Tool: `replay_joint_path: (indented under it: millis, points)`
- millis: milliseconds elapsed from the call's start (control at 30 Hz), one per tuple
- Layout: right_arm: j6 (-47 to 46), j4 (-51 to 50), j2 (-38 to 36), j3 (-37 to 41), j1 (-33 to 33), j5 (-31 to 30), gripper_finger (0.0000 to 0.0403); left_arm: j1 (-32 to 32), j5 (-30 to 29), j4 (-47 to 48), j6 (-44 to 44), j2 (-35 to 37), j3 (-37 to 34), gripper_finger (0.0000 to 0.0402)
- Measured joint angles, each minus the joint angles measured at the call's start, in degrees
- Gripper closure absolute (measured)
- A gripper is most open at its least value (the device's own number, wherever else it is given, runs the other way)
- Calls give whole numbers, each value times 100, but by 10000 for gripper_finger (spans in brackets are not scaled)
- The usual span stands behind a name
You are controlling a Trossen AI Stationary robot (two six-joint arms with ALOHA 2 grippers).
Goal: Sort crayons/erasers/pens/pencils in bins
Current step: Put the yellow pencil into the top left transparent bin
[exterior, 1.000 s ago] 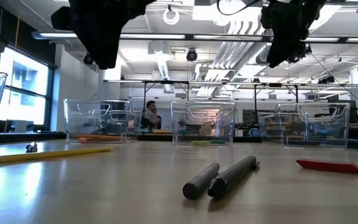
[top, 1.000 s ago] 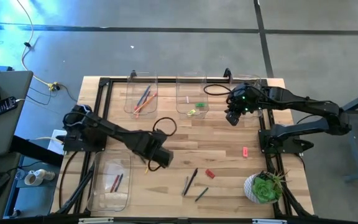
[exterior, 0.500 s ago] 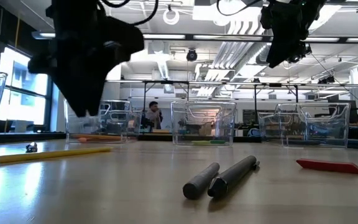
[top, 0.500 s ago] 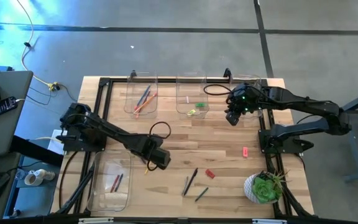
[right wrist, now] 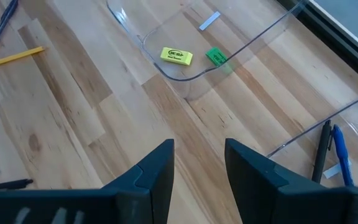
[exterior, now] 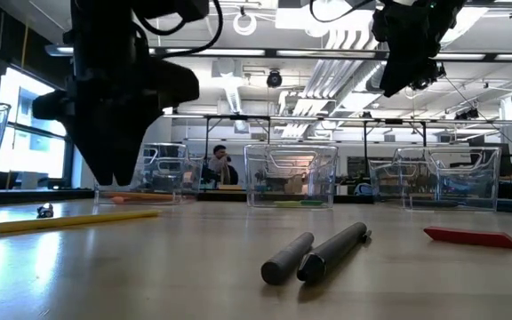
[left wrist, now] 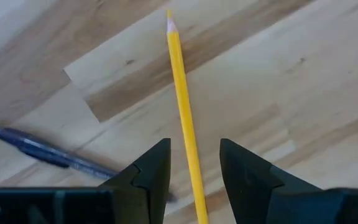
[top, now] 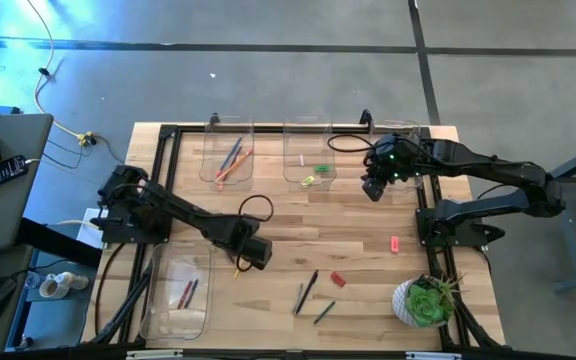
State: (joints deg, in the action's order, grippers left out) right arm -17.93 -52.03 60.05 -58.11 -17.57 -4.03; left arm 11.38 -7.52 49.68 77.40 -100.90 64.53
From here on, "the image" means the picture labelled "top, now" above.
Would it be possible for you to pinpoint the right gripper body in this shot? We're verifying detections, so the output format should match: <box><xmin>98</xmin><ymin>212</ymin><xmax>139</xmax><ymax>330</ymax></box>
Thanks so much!
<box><xmin>360</xmin><ymin>172</ymin><xmax>390</xmax><ymax>203</ymax></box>

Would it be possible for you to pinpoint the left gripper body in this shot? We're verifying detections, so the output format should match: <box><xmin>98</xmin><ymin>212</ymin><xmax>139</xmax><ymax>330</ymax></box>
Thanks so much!
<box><xmin>240</xmin><ymin>233</ymin><xmax>274</xmax><ymax>272</ymax></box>

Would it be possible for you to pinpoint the grey marker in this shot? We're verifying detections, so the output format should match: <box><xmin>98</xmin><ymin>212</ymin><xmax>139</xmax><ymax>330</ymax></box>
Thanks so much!
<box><xmin>295</xmin><ymin>269</ymin><xmax>320</xmax><ymax>316</ymax></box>
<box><xmin>291</xmin><ymin>282</ymin><xmax>305</xmax><ymax>316</ymax></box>

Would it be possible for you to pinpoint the orange pencil pink eraser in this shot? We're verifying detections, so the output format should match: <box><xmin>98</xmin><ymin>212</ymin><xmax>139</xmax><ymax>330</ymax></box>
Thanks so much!
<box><xmin>214</xmin><ymin>147</ymin><xmax>255</xmax><ymax>184</ymax></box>

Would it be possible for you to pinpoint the teal pencil pink eraser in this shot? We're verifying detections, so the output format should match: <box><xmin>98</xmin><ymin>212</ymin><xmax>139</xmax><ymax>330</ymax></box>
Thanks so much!
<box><xmin>217</xmin><ymin>135</ymin><xmax>244</xmax><ymax>176</ymax></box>

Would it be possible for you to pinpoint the clear plastic bin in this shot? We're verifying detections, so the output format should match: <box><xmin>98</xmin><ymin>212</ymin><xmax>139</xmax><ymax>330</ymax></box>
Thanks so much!
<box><xmin>198</xmin><ymin>115</ymin><xmax>256</xmax><ymax>193</ymax></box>
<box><xmin>366</xmin><ymin>118</ymin><xmax>424</xmax><ymax>192</ymax></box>
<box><xmin>139</xmin><ymin>241</ymin><xmax>215</xmax><ymax>342</ymax></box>
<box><xmin>281</xmin><ymin>115</ymin><xmax>338</xmax><ymax>193</ymax></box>

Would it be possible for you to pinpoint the green crayon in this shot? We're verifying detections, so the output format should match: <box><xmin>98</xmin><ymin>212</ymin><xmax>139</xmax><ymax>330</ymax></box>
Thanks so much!
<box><xmin>313</xmin><ymin>299</ymin><xmax>337</xmax><ymax>326</ymax></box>

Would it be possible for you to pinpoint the potted green succulent plant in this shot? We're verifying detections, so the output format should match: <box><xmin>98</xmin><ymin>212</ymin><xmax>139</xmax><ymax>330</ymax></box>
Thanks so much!
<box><xmin>391</xmin><ymin>272</ymin><xmax>467</xmax><ymax>330</ymax></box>

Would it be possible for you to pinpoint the white paper sheet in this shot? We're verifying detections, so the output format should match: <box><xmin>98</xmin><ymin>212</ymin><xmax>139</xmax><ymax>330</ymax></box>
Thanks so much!
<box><xmin>75</xmin><ymin>207</ymin><xmax>105</xmax><ymax>250</ymax></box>

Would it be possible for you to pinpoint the white mug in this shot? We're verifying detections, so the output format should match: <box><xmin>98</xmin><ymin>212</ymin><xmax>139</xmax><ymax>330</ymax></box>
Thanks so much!
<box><xmin>37</xmin><ymin>271</ymin><xmax>91</xmax><ymax>300</ymax></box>

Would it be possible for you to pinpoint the grey side desk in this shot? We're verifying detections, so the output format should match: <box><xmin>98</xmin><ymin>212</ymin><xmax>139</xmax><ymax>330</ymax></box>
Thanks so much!
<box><xmin>0</xmin><ymin>112</ymin><xmax>55</xmax><ymax>254</ymax></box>

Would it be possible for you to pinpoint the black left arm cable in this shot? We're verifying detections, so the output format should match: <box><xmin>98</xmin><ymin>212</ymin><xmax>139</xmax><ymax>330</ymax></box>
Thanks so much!
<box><xmin>236</xmin><ymin>193</ymin><xmax>276</xmax><ymax>274</ymax></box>

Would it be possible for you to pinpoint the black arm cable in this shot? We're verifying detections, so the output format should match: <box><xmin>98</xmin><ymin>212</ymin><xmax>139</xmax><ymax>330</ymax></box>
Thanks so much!
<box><xmin>326</xmin><ymin>133</ymin><xmax>377</xmax><ymax>154</ymax></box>
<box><xmin>236</xmin><ymin>193</ymin><xmax>276</xmax><ymax>274</ymax></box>

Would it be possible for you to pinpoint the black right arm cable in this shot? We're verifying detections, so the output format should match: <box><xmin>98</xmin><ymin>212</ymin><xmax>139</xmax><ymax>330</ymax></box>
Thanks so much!
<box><xmin>326</xmin><ymin>133</ymin><xmax>377</xmax><ymax>154</ymax></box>

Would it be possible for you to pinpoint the black table frame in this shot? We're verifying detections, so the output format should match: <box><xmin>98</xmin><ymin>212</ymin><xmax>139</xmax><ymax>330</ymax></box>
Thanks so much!
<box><xmin>85</xmin><ymin>108</ymin><xmax>504</xmax><ymax>351</ymax></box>

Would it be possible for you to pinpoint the yellow floor cable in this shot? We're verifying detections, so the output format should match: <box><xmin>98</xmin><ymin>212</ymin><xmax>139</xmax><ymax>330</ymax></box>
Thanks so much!
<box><xmin>25</xmin><ymin>0</ymin><xmax>97</xmax><ymax>148</ymax></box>

